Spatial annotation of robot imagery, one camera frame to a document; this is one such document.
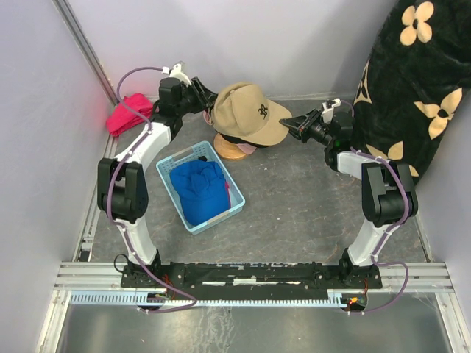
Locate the tan cap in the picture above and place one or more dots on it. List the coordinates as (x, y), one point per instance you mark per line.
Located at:
(242, 111)

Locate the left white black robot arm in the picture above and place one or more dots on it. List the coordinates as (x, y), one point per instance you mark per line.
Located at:
(121, 184)

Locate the colourful cap in basket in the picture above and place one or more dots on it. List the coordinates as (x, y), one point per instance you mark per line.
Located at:
(202, 189)

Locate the black floral blanket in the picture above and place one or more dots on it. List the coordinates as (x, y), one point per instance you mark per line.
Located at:
(416, 75)

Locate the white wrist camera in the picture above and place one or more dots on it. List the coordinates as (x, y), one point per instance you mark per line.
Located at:
(328, 108)
(178, 72)

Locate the aluminium corner profile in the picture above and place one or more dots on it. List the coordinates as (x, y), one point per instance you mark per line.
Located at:
(74, 27)

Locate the light blue plastic basket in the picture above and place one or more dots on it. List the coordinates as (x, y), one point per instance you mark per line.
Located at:
(200, 151)

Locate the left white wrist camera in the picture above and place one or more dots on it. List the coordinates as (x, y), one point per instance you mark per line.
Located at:
(178, 72)

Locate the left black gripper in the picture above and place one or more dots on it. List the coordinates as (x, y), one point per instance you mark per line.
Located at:
(205, 98)

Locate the red cloth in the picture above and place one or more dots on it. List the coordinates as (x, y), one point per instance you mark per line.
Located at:
(125, 115)

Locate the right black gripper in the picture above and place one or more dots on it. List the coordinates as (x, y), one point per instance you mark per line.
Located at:
(301, 124)

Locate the light blue cable duct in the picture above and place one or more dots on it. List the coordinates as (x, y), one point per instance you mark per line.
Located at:
(149, 299)

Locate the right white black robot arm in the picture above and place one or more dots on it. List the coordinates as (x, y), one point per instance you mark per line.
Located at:
(388, 196)

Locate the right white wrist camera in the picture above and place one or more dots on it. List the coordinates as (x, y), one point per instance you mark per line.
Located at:
(328, 108)

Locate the wooden hat stand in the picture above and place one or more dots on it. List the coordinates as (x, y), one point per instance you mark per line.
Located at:
(227, 150)

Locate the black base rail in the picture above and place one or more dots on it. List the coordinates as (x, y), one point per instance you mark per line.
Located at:
(264, 281)

